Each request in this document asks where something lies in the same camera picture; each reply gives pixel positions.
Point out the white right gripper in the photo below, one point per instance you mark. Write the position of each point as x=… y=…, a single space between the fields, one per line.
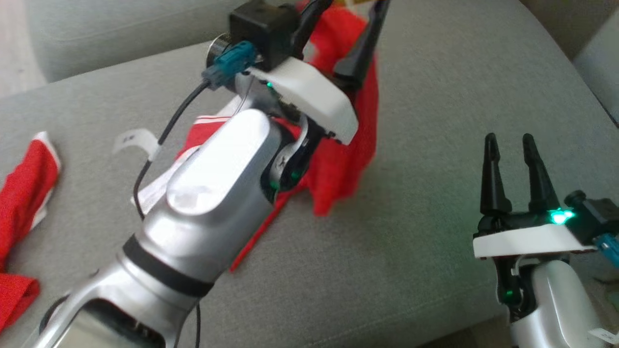
x=527 y=241

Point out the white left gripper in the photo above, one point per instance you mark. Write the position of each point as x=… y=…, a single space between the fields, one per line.
x=309 y=89

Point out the red white basketball shorts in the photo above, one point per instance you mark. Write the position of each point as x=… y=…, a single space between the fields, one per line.
x=338 y=164

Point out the red white jersey garment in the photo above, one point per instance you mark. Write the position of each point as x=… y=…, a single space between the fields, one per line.
x=22 y=193

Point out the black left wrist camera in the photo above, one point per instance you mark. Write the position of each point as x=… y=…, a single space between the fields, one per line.
x=263 y=29

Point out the blue left camera connector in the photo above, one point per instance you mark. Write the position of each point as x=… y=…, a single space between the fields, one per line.
x=229 y=63

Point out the blue camera connector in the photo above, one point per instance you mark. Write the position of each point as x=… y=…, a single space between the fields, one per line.
x=229 y=63
x=610 y=249

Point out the blue right camera connector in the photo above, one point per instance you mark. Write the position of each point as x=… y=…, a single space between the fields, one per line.
x=610 y=249

